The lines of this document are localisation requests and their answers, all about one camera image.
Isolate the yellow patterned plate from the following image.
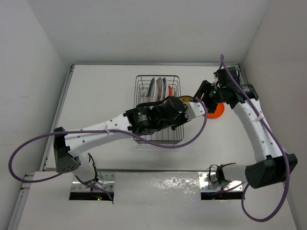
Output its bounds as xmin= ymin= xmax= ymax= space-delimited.
xmin=178 ymin=95 xmax=194 ymax=104

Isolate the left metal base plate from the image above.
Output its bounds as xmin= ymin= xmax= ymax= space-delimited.
xmin=71 ymin=170 xmax=115 ymax=193

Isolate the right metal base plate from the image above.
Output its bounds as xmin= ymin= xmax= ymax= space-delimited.
xmin=199 ymin=171 xmax=244 ymax=193

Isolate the dark rimmed white plate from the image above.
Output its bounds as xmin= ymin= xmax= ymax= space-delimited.
xmin=161 ymin=77 xmax=169 ymax=100

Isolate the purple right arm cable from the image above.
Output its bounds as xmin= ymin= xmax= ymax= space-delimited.
xmin=219 ymin=54 xmax=291 ymax=221

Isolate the orange plate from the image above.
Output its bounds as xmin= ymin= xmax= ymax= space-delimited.
xmin=207 ymin=103 xmax=225 ymax=119
xmin=168 ymin=86 xmax=173 ymax=97

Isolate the white floral plate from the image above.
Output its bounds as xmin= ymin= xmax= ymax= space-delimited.
xmin=155 ymin=77 xmax=163 ymax=102

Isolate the metal base plate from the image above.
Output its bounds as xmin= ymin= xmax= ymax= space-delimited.
xmin=71 ymin=170 xmax=115 ymax=193
xmin=199 ymin=171 xmax=244 ymax=193

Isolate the wire dish rack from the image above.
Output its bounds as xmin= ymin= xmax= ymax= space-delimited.
xmin=134 ymin=75 xmax=184 ymax=145

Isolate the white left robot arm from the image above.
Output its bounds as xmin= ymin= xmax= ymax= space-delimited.
xmin=53 ymin=96 xmax=207 ymax=183

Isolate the teal rimmed plate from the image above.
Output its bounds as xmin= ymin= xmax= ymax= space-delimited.
xmin=147 ymin=77 xmax=157 ymax=102

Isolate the orange plate in rack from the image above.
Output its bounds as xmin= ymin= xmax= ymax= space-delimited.
xmin=168 ymin=86 xmax=173 ymax=97

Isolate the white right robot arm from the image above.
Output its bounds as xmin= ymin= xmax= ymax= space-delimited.
xmin=195 ymin=67 xmax=298 ymax=189

